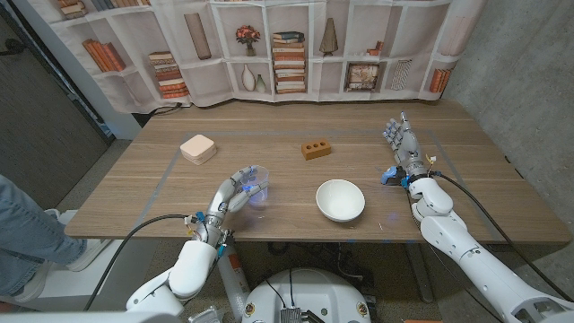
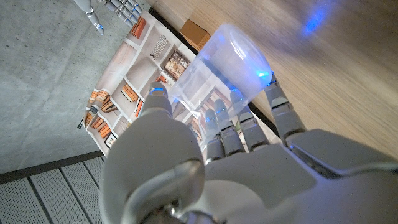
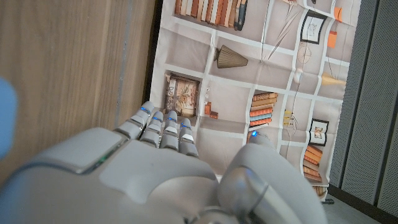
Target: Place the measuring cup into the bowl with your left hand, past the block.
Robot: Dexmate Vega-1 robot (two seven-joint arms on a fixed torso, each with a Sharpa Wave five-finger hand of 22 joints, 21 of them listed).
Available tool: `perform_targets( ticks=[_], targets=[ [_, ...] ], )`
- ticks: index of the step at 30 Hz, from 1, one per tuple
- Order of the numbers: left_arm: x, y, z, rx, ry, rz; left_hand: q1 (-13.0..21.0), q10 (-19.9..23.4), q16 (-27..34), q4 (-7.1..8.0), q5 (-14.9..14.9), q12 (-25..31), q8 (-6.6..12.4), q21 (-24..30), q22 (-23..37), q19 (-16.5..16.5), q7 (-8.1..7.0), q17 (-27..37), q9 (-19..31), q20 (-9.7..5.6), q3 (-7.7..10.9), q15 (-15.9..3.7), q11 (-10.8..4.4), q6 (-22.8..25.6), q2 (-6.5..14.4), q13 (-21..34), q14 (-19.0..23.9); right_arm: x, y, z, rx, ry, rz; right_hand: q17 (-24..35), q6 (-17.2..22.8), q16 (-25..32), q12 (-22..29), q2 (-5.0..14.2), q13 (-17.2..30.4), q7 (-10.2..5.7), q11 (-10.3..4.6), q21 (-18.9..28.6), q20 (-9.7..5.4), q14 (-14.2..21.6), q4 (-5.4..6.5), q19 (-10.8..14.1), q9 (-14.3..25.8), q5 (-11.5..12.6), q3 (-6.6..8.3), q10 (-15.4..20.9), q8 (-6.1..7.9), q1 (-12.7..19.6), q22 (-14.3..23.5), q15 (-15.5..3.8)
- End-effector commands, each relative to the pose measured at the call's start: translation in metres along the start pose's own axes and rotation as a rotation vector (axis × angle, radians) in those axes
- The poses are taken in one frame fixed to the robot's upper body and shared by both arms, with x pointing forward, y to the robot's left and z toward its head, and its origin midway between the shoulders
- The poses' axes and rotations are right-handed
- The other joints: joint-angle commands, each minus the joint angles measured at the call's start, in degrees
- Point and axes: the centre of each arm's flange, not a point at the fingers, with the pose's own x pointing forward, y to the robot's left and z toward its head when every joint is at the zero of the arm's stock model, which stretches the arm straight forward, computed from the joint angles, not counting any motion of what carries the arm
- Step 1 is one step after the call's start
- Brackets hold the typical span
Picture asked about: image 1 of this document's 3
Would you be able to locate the blue black wrist camera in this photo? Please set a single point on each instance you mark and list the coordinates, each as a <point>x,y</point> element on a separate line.
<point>392,176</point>
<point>225,244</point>

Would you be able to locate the person leg in blue jeans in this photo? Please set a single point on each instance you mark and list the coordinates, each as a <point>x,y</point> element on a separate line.
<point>31,233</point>

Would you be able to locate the white cylinder with orange label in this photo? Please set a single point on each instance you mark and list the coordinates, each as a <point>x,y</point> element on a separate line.
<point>237,282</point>

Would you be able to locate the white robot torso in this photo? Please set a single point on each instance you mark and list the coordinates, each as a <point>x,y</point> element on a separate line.
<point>305,291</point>

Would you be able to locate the white floor platform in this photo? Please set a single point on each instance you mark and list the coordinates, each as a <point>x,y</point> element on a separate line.
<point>60,215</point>

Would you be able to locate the silver heatsink module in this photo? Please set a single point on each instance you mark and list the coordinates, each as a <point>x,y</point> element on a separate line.
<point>291,315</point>

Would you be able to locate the white ceramic bowl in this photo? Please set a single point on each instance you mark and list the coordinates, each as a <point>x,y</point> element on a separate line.
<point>340,199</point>

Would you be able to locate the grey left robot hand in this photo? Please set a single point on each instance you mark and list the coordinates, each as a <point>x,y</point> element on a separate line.
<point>222,202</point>

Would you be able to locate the brown brick block with holes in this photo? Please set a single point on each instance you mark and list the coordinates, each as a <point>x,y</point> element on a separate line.
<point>316,150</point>

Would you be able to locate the silver metal bracket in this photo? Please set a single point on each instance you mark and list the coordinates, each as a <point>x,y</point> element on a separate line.
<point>206,315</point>

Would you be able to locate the blue black left wrist camera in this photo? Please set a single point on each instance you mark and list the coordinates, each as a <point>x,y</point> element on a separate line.
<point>225,244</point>

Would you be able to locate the dark grey door panel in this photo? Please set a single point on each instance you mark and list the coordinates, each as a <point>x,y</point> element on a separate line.
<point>40,134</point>

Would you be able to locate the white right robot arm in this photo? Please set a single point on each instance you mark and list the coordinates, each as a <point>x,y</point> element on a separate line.
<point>462,238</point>

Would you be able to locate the clear plastic measuring cup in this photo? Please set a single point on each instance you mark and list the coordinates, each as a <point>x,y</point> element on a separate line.
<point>261,176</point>

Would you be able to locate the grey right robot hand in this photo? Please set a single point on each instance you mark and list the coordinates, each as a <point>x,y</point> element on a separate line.
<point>409,148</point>

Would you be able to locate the blue black right wrist camera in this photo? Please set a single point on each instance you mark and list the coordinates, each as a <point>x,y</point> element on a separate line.
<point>392,176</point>

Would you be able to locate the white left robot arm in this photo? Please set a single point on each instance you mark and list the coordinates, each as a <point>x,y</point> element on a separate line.
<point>190,273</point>

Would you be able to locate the grey table leg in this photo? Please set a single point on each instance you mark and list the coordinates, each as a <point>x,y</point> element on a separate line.
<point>419,273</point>

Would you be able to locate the printed bookshelf backdrop cloth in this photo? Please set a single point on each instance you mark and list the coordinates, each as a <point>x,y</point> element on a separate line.
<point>202,81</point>

